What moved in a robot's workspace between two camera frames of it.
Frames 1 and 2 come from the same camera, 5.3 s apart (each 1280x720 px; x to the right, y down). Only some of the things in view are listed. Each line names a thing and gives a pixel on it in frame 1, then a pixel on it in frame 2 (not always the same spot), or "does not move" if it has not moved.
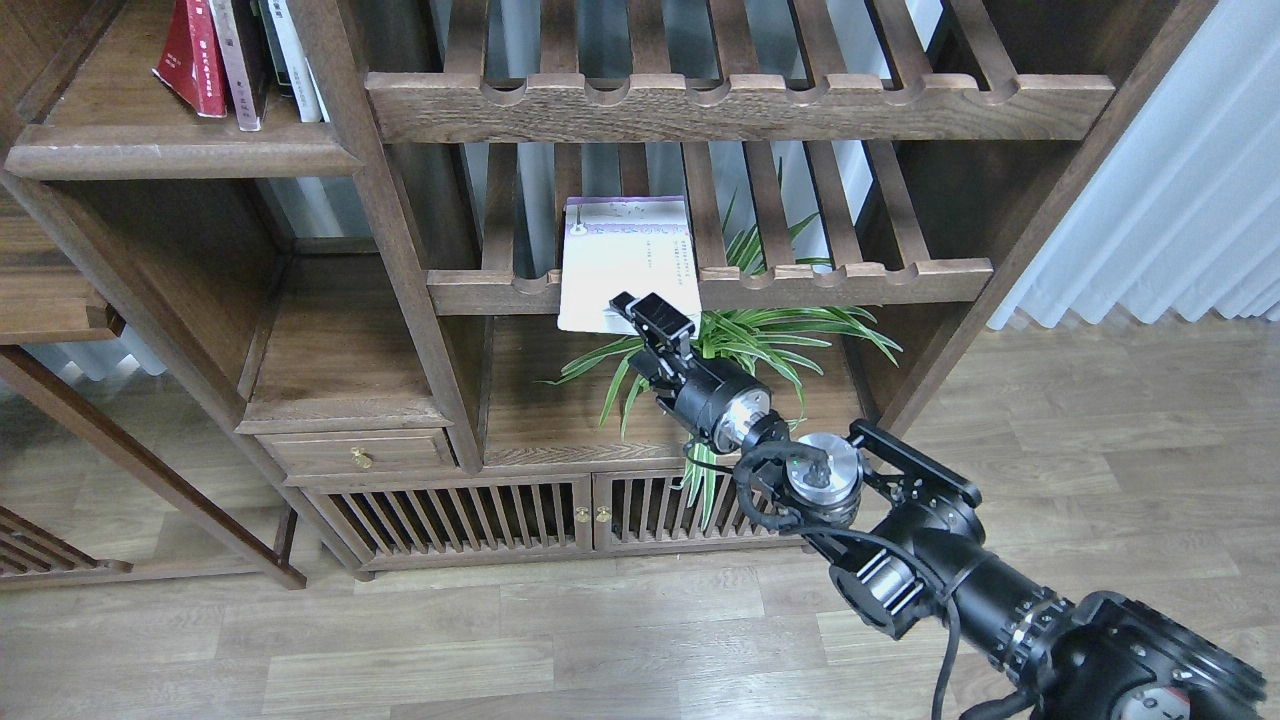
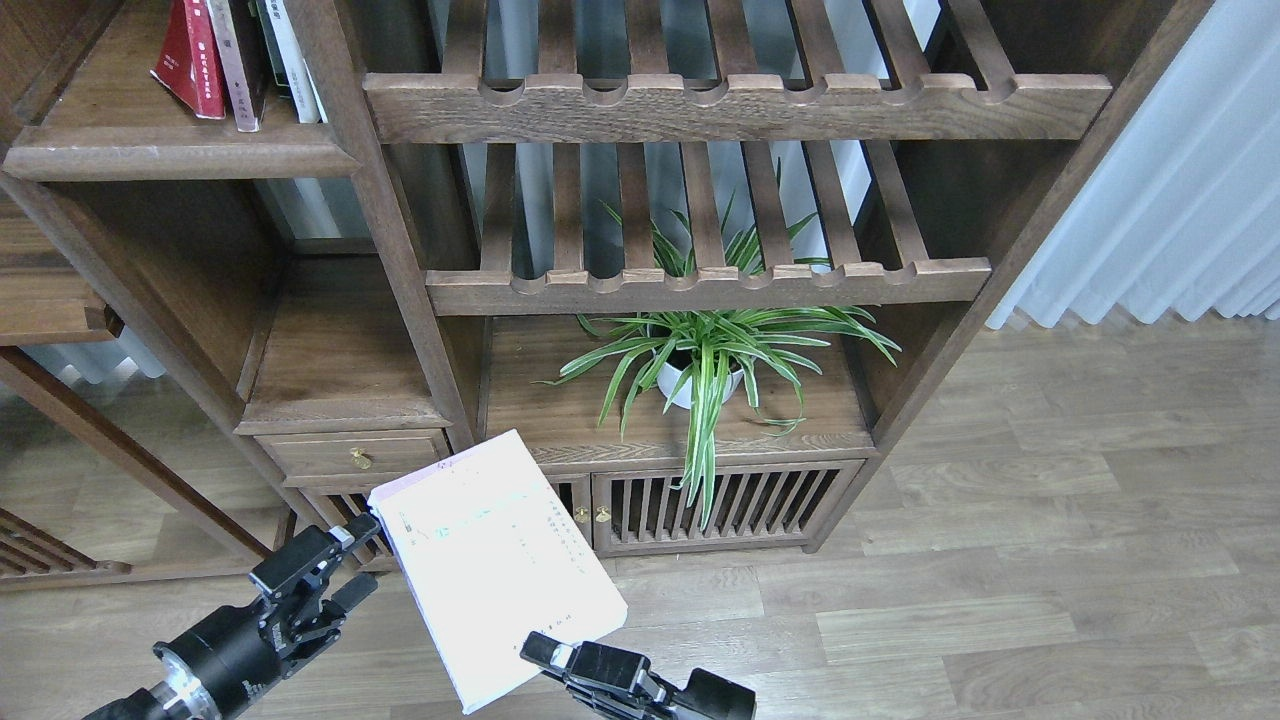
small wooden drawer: [344, 451] does not move
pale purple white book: [613, 245] to [492, 554]
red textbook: [187, 58] does not move
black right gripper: [712, 400] to [630, 690]
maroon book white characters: [231, 44] does not move
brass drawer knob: [359, 457] does not move
